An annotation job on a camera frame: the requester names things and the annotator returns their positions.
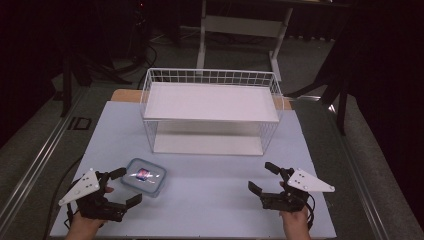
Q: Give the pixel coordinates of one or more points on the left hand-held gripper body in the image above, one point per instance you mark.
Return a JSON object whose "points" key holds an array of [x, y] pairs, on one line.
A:
{"points": [[90, 203]]}

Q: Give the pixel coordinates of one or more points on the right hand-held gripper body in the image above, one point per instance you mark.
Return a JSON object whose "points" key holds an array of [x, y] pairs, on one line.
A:
{"points": [[289, 200]]}

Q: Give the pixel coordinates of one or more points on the clear plastic container blue lid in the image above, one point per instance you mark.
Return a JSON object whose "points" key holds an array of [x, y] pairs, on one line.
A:
{"points": [[144, 176]]}

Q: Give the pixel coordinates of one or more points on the person's right hand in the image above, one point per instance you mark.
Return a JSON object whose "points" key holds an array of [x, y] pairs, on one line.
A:
{"points": [[296, 225]]}

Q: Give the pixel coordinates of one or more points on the person's left hand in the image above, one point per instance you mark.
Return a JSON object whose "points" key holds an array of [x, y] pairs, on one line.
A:
{"points": [[82, 228]]}

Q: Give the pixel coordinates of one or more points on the light blue table mat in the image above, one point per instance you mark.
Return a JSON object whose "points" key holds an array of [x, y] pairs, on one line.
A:
{"points": [[213, 186]]}

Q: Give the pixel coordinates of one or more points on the wooden table board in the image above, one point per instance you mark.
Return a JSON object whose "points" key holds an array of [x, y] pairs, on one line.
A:
{"points": [[126, 96]]}

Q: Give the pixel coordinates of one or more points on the black stand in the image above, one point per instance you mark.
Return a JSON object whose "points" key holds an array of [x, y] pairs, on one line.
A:
{"points": [[335, 90], [71, 83]]}

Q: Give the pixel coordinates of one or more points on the metal floor rail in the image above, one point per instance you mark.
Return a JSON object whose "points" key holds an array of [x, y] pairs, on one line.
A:
{"points": [[36, 160], [363, 186]]}

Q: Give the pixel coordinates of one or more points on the white desk frame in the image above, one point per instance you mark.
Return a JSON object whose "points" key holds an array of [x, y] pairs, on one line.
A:
{"points": [[245, 26]]}

